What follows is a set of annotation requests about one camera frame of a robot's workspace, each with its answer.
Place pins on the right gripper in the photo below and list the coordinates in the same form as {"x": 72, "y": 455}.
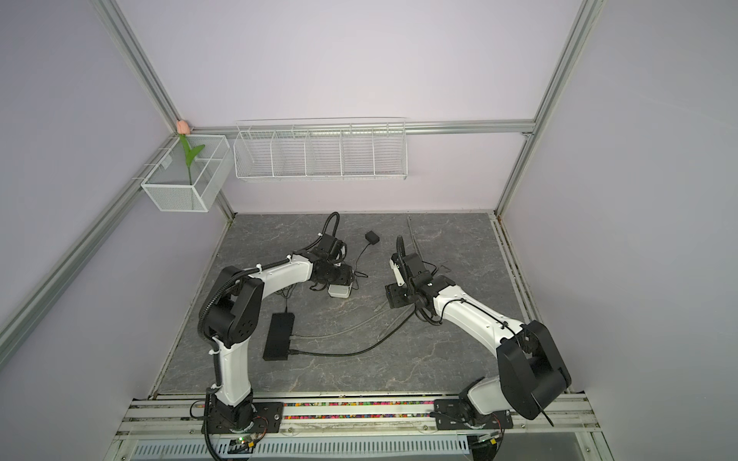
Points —
{"x": 395, "y": 299}

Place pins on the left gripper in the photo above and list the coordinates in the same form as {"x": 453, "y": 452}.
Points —
{"x": 345, "y": 278}

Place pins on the white router box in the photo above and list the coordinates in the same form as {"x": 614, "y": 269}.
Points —
{"x": 338, "y": 291}

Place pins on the black network switch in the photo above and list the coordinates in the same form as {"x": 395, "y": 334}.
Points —
{"x": 277, "y": 344}

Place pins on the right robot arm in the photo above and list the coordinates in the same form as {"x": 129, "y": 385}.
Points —
{"x": 531, "y": 371}

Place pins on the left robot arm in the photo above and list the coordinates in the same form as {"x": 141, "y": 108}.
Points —
{"x": 230, "y": 316}

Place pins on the black cube power adapter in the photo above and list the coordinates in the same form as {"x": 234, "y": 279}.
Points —
{"x": 372, "y": 238}

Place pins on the white mesh corner basket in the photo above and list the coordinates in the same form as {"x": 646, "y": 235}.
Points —
{"x": 167, "y": 183}

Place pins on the artificial tulip flower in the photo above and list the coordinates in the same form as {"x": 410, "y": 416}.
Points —
{"x": 190, "y": 152}

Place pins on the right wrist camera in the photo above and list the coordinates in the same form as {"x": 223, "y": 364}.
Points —
{"x": 395, "y": 267}

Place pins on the white wire shelf basket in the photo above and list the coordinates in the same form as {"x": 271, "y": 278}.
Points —
{"x": 321, "y": 149}

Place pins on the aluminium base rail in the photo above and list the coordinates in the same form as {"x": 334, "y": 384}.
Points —
{"x": 304, "y": 415}

